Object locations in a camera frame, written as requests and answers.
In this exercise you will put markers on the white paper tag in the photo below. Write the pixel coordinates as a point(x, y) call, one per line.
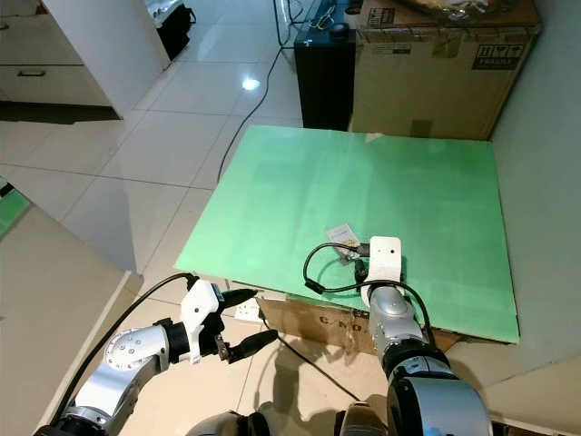
point(342, 233)

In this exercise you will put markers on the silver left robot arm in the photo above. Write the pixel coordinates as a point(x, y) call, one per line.
point(123, 354)

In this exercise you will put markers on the robot left leg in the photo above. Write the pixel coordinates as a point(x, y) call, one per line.
point(213, 425)

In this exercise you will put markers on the white cup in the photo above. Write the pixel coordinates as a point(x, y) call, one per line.
point(354, 13)

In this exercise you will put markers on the white drawer cabinet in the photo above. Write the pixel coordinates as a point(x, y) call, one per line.
point(36, 82)

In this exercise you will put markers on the black metal chair frame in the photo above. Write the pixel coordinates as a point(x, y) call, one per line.
point(281, 18)

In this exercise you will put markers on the black bag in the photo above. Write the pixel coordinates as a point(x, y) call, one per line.
point(172, 32)

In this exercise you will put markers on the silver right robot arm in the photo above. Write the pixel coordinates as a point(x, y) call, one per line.
point(395, 322)

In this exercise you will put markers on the plastic bag of goods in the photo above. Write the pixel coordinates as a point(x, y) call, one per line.
point(472, 7)

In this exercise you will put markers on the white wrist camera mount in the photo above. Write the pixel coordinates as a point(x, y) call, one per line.
point(200, 309)
point(384, 259)

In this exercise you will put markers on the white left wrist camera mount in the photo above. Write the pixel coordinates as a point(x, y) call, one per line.
point(200, 309)

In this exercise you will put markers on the plain green board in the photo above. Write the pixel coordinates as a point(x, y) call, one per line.
point(345, 182)

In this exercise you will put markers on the large cardboard box fragile print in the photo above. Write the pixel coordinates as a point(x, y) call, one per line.
point(427, 91)

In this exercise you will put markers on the cardboard box printed C/NO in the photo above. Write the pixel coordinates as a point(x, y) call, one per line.
point(309, 322)

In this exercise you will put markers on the white power strip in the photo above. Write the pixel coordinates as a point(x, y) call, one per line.
point(247, 312)

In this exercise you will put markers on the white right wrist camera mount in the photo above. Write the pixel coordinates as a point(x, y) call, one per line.
point(384, 259)

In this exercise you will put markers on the black cabinet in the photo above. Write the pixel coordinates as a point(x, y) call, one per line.
point(325, 91)

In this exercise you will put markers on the robot right leg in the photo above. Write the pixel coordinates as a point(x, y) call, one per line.
point(363, 421)

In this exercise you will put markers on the robot leg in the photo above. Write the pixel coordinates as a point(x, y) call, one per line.
point(363, 421)
point(213, 425)

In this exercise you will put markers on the dark tape roll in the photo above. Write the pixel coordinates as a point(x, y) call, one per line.
point(338, 32)

